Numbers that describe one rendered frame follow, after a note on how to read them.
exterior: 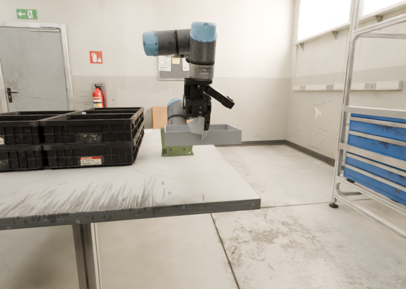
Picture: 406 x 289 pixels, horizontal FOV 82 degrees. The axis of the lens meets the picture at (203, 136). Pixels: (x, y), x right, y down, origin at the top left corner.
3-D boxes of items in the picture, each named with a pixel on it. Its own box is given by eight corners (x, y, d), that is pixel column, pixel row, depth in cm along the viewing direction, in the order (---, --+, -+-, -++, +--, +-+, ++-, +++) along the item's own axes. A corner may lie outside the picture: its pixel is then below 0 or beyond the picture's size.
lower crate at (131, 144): (139, 150, 144) (138, 131, 141) (135, 165, 115) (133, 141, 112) (69, 153, 136) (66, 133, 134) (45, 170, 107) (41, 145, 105)
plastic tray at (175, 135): (227, 135, 103) (227, 123, 103) (241, 144, 84) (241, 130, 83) (165, 136, 99) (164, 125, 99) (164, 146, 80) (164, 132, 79)
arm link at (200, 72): (211, 61, 74) (218, 66, 67) (210, 75, 76) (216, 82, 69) (187, 60, 73) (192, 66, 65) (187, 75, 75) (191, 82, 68)
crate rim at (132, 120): (138, 117, 140) (138, 113, 139) (132, 124, 111) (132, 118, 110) (64, 118, 133) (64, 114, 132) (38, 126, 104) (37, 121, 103)
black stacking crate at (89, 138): (138, 133, 141) (137, 114, 139) (133, 144, 113) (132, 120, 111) (66, 135, 134) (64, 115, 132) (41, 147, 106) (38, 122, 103)
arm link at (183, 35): (176, 28, 79) (176, 29, 69) (209, 25, 80) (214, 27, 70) (179, 52, 83) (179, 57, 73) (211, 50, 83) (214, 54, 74)
